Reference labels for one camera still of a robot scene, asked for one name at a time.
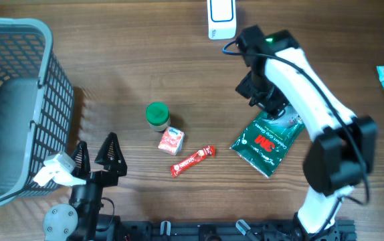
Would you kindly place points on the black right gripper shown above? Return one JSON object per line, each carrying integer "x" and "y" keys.
{"x": 273, "y": 103}

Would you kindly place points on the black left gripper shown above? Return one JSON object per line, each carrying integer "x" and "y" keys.
{"x": 106, "y": 177}

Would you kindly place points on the green 3M gloves packet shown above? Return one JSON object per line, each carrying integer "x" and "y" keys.
{"x": 267, "y": 139}

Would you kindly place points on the green lid glass jar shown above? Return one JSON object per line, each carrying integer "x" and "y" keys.
{"x": 158, "y": 116}

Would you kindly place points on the red Nescafe stick sachet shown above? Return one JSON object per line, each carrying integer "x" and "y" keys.
{"x": 192, "y": 160}

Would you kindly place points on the small red white carton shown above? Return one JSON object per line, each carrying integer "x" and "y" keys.
{"x": 171, "y": 141}

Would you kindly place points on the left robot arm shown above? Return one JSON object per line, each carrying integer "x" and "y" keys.
{"x": 80, "y": 218}

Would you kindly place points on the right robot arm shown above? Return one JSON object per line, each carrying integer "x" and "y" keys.
{"x": 292, "y": 98}

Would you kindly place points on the white barcode scanner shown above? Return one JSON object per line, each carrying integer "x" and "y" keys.
{"x": 221, "y": 16}

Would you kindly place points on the grey plastic mesh basket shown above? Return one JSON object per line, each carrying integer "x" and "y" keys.
{"x": 36, "y": 106}

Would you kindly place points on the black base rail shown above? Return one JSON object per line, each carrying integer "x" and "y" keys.
{"x": 208, "y": 231}

